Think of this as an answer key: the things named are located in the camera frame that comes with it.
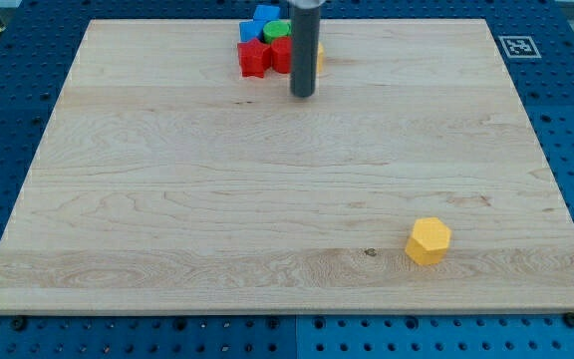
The yellow hexagon block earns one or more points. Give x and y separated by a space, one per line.
429 241

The yellow block behind rod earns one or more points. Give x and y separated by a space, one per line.
320 59

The wooden board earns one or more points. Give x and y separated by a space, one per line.
166 183

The red star block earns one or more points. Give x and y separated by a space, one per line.
254 58

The red cylinder block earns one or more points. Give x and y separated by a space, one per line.
281 49

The green cylinder block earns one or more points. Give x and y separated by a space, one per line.
275 29

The blue cube block front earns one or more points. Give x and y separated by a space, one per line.
251 29

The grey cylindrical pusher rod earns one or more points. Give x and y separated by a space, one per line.
305 18

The blue block rear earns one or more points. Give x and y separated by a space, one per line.
266 13

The white fiducial marker tag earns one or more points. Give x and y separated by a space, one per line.
519 47

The black bolt left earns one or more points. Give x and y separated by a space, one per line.
18 323

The black bolt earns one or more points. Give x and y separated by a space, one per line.
18 323
568 319

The black bolt right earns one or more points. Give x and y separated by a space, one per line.
568 319

